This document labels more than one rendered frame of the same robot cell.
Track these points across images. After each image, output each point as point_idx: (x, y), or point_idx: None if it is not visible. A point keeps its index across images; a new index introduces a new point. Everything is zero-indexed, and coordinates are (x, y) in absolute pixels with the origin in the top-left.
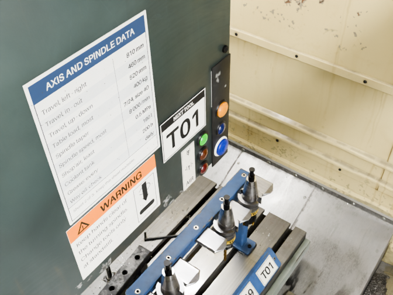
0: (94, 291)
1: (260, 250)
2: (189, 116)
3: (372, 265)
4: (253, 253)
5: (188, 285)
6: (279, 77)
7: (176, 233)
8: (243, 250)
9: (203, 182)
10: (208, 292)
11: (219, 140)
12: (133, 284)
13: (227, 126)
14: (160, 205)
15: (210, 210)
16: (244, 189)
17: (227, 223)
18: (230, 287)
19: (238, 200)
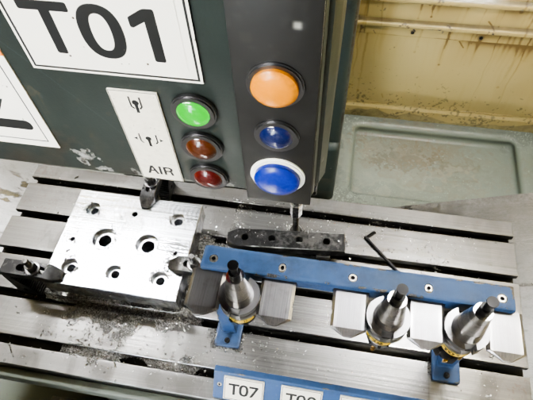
0: (270, 225)
1: (452, 395)
2: (113, 8)
3: None
4: (441, 386)
5: (258, 316)
6: None
7: (400, 268)
8: (433, 370)
9: (504, 258)
10: (343, 353)
11: (270, 158)
12: (220, 248)
13: (307, 149)
14: (64, 151)
15: (396, 282)
16: (462, 313)
17: (381, 318)
18: (368, 378)
19: (446, 315)
